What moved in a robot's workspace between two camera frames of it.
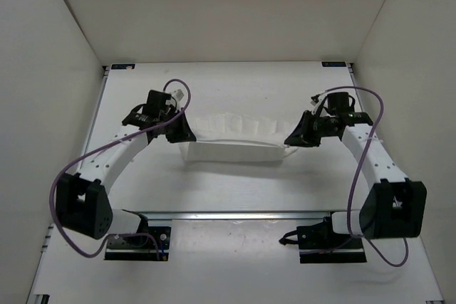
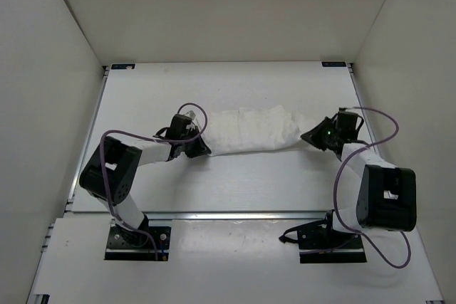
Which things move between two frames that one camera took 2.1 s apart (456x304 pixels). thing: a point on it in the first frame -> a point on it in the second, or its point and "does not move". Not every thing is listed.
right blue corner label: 333,64 does not move
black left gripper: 184,132 -> 200,149
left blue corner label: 122,66 does not move
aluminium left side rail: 93,119 does not move
